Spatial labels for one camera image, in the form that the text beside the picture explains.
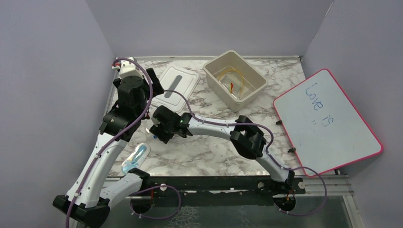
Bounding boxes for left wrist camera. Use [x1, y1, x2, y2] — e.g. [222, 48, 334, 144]
[112, 60, 143, 79]

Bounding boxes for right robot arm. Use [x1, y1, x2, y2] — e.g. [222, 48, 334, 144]
[149, 105, 295, 193]

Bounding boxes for pink framed whiteboard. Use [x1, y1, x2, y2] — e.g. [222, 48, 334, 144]
[273, 69, 384, 177]

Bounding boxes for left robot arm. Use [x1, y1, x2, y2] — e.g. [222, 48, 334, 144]
[53, 67, 163, 228]

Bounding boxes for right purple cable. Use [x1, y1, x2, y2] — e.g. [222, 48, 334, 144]
[163, 90, 328, 219]

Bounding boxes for beige plastic bin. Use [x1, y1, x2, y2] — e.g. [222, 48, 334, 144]
[203, 50, 268, 112]

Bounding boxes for purple cable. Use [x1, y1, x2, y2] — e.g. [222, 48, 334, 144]
[163, 90, 328, 219]
[65, 57, 154, 228]

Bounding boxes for blue goggles in bag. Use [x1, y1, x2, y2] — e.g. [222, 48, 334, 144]
[121, 142, 151, 175]

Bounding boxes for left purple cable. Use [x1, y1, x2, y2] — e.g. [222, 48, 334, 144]
[65, 57, 154, 228]

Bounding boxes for white bin lid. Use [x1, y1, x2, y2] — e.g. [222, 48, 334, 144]
[152, 65, 200, 113]

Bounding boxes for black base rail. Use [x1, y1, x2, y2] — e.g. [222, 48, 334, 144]
[129, 175, 306, 209]

